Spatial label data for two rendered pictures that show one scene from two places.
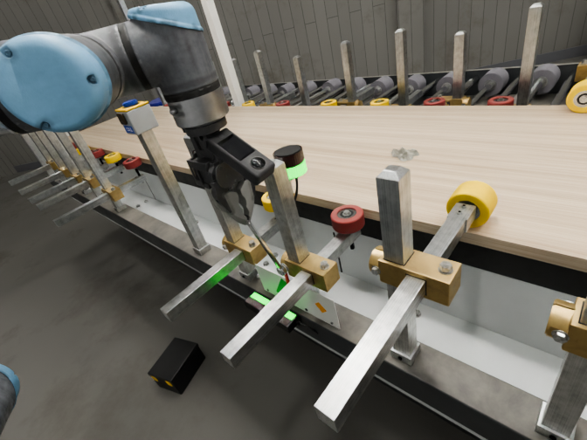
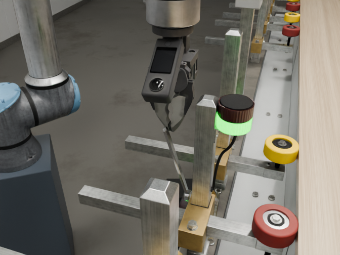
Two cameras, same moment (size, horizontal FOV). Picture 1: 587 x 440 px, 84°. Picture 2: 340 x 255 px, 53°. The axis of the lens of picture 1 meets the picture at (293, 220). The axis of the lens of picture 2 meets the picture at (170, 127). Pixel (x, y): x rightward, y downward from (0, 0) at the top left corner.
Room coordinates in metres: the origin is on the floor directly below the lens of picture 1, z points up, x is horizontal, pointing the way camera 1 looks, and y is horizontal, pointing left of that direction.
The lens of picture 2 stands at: (0.26, -0.39, 1.38)
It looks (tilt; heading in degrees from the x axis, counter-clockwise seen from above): 33 degrees down; 58
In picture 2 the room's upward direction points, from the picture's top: straight up
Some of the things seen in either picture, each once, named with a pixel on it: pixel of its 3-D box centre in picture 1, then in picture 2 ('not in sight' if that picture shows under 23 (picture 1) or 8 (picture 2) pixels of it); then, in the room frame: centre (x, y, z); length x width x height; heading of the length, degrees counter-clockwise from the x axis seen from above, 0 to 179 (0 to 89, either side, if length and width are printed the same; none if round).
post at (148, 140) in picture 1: (176, 196); (239, 78); (0.98, 0.34, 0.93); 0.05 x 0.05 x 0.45; 40
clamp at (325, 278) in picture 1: (309, 266); (199, 216); (0.57, -0.01, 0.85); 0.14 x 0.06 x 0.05; 40
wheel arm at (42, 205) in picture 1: (83, 186); (253, 26); (1.67, 0.99, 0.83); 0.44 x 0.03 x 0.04; 130
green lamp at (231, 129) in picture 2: (291, 167); (234, 120); (0.62, -0.03, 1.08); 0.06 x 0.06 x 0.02
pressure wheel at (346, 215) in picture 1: (349, 230); (271, 238); (0.65, -0.13, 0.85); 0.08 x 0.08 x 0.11
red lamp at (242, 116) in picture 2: (288, 155); (235, 108); (0.62, -0.03, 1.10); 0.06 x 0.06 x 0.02
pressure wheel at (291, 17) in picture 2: (116, 163); (290, 24); (1.80, 0.84, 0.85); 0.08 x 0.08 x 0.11
